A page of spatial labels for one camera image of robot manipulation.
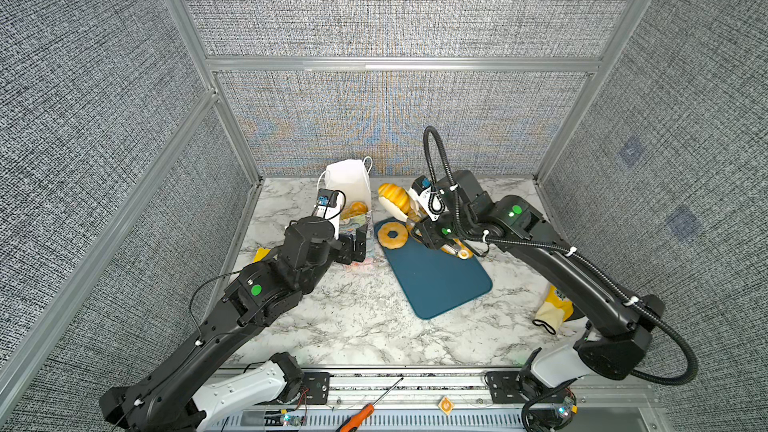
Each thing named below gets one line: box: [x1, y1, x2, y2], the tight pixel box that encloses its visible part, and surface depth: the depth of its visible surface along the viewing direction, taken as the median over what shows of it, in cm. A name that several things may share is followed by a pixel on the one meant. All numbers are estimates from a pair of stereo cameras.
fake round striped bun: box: [378, 183, 411, 215], surface depth 72 cm
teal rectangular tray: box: [381, 233, 493, 319], surface depth 94 cm
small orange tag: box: [438, 396, 454, 415], surface depth 72 cm
